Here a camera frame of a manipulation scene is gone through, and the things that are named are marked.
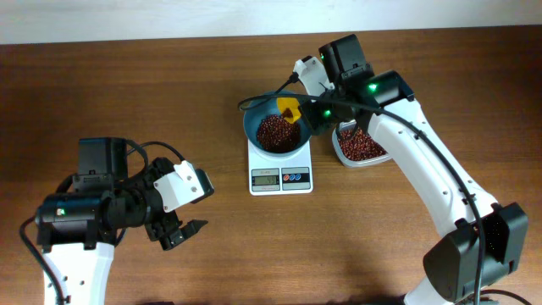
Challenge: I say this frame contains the yellow plastic measuring scoop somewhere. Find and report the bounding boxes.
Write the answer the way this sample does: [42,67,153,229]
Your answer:
[276,97,301,125]

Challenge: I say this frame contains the clear plastic food container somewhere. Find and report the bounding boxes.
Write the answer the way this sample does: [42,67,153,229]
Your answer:
[332,120,391,168]

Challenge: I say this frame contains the red adzuki beans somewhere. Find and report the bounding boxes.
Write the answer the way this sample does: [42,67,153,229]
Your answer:
[256,110,386,162]

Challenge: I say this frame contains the white digital kitchen scale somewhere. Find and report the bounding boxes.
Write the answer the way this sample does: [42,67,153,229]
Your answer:
[247,141,313,196]

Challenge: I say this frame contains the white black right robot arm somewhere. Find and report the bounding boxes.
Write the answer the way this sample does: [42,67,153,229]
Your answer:
[294,35,528,304]

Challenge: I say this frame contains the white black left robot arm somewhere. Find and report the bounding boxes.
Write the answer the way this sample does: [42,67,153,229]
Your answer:
[27,137,214,304]

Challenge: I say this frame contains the blue plastic bowl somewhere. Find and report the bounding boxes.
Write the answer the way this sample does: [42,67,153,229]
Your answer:
[243,97,312,157]

